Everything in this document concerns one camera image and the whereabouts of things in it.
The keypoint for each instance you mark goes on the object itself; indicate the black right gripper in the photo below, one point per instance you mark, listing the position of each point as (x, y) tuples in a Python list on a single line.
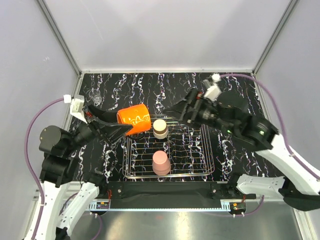
[(180, 107)]

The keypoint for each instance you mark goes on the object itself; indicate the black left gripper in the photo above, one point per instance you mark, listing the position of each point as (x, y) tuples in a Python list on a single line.
[(111, 131)]

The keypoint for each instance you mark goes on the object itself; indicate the orange translucent plastic cup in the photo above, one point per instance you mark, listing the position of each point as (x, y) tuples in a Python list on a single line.
[(138, 116)]

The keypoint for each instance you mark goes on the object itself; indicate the beige brown ceramic cup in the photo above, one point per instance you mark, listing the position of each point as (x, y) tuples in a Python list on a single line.
[(160, 129)]

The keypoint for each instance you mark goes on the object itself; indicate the small clear glass cup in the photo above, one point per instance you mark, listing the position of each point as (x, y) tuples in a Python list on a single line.
[(95, 96)]

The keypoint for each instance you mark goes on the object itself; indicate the pink plastic cup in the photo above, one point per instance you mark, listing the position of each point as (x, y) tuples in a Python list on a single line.
[(160, 163)]

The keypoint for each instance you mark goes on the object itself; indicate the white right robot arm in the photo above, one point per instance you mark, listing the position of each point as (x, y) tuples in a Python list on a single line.
[(299, 186)]

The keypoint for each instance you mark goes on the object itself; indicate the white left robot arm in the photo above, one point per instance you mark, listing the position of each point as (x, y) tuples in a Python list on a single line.
[(51, 221)]

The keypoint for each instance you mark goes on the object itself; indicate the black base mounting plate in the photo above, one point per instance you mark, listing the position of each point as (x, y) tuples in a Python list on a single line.
[(168, 195)]

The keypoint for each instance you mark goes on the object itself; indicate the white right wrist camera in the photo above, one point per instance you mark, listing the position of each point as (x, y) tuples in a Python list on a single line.
[(212, 88)]

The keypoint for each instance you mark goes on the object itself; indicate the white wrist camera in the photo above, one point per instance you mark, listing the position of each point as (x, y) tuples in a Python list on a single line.
[(212, 88), (76, 106)]

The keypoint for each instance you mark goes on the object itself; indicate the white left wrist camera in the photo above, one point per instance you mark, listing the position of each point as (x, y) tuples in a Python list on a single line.
[(76, 106)]

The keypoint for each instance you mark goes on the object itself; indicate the metal wire dish rack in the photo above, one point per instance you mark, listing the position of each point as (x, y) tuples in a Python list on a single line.
[(188, 149)]

